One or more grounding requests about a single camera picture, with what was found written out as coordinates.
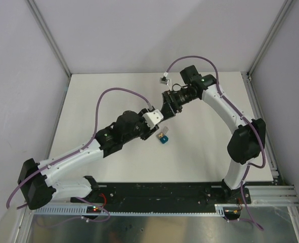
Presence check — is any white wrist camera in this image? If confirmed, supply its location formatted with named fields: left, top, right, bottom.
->
left=159, top=72, right=170, bottom=87
left=142, top=109, right=163, bottom=129

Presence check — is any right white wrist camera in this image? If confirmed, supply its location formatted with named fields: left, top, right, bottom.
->
left=159, top=72, right=170, bottom=87

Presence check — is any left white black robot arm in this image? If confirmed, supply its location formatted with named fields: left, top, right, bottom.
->
left=18, top=109, right=163, bottom=210

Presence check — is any right aluminium frame post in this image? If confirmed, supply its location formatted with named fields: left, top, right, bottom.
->
left=246, top=0, right=295, bottom=78

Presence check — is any grey slotted cable duct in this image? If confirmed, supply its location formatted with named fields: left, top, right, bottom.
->
left=33, top=204, right=235, bottom=217

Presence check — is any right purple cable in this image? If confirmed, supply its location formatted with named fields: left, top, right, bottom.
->
left=164, top=55, right=268, bottom=169

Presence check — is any aluminium frame post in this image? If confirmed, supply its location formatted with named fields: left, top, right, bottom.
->
left=246, top=0, right=295, bottom=78
left=25, top=0, right=71, bottom=78

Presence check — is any left aluminium frame post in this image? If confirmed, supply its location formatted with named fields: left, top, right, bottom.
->
left=25, top=0, right=71, bottom=78

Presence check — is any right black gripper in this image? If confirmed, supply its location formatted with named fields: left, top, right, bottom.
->
left=160, top=88, right=198, bottom=120

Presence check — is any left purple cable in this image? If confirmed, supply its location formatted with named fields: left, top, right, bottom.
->
left=6, top=87, right=154, bottom=210

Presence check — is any aluminium frame crossbar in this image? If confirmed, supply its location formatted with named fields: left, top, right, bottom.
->
left=247, top=186, right=299, bottom=207

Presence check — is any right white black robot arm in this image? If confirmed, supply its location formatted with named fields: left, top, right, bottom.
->
left=160, top=65, right=266, bottom=203

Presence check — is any blue pill box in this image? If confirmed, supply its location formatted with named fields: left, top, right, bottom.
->
left=159, top=135, right=168, bottom=144

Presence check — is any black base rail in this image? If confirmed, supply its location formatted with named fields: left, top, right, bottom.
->
left=70, top=181, right=252, bottom=213

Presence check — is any purple cable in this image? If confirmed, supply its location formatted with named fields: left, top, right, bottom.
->
left=6, top=87, right=154, bottom=210
left=164, top=55, right=268, bottom=169

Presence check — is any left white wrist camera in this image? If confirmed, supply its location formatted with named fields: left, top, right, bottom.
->
left=142, top=109, right=163, bottom=129

